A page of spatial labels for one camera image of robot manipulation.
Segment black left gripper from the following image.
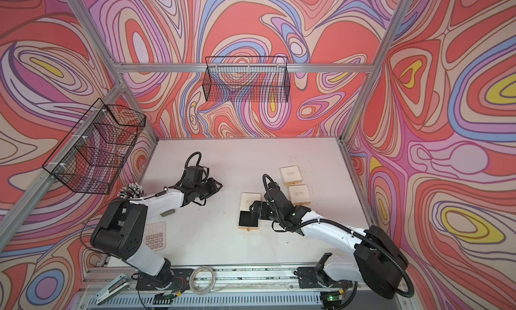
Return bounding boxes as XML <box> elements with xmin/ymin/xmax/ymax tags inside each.
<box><xmin>193</xmin><ymin>178</ymin><xmax>224</xmax><ymax>201</ymax></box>

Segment cream drawer jewelry box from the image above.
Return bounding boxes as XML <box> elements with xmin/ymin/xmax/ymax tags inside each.
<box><xmin>279</xmin><ymin>166</ymin><xmax>302</xmax><ymax>186</ymax></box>

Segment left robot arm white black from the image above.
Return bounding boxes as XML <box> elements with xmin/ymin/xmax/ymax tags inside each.
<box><xmin>90</xmin><ymin>152</ymin><xmax>223</xmax><ymax>290</ymax></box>

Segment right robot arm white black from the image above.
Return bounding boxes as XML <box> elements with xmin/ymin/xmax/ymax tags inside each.
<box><xmin>249</xmin><ymin>174</ymin><xmax>415</xmax><ymax>299</ymax></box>

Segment white desk calculator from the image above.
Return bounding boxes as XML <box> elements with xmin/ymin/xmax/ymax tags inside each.
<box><xmin>144</xmin><ymin>221</ymin><xmax>167</xmax><ymax>251</ymax></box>

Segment clear cup of pens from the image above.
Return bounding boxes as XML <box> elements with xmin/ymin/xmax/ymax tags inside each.
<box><xmin>118</xmin><ymin>182</ymin><xmax>145</xmax><ymax>200</ymax></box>

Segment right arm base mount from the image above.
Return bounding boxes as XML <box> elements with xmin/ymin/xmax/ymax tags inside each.
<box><xmin>293</xmin><ymin>253</ymin><xmax>354</xmax><ymax>294</ymax></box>

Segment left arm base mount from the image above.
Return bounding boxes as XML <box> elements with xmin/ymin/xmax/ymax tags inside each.
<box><xmin>131</xmin><ymin>268</ymin><xmax>194</xmax><ymax>304</ymax></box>

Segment coiled clear cable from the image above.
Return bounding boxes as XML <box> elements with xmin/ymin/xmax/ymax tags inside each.
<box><xmin>189</xmin><ymin>266</ymin><xmax>217</xmax><ymax>297</ymax></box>

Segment black wire basket back wall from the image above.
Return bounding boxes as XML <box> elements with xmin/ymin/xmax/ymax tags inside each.
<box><xmin>202</xmin><ymin>56</ymin><xmax>291</xmax><ymax>103</ymax></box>

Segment black wire basket wall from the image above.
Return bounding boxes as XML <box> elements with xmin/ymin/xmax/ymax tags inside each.
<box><xmin>42</xmin><ymin>99</ymin><xmax>146</xmax><ymax>194</ymax></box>
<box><xmin>202</xmin><ymin>56</ymin><xmax>291</xmax><ymax>103</ymax></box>

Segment black wire basket left wall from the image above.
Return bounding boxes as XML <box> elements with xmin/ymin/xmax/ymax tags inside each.
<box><xmin>42</xmin><ymin>99</ymin><xmax>146</xmax><ymax>194</ymax></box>

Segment white stapler on rail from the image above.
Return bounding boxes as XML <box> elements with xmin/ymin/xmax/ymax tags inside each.
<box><xmin>95</xmin><ymin>274</ymin><xmax>130</xmax><ymax>305</ymax></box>

